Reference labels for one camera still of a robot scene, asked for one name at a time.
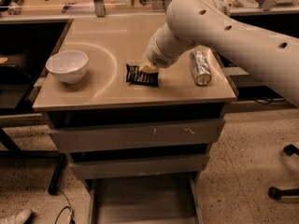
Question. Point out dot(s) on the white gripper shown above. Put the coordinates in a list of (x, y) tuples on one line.
[(154, 56)]

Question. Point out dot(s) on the black rxbar chocolate wrapper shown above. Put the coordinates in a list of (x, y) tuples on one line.
[(136, 76)]

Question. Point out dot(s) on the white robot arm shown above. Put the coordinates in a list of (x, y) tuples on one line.
[(270, 57)]

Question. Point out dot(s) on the grey drawer cabinet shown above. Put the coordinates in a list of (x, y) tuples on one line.
[(103, 97)]

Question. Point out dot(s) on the grey top drawer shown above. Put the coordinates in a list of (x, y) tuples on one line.
[(137, 135)]

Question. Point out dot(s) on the grey middle drawer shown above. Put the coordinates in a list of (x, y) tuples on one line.
[(139, 167)]

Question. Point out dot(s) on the grey open bottom drawer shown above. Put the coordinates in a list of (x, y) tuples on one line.
[(152, 199)]

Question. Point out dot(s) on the silver soda can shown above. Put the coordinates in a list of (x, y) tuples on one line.
[(199, 67)]

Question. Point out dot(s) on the white ceramic bowl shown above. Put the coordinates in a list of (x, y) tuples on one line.
[(69, 66)]

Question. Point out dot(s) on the black table leg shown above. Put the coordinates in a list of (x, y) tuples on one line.
[(57, 173)]

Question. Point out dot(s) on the white shoe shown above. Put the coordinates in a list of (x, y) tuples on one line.
[(19, 218)]

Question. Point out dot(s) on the grey metal post left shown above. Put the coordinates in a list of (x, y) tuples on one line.
[(99, 8)]

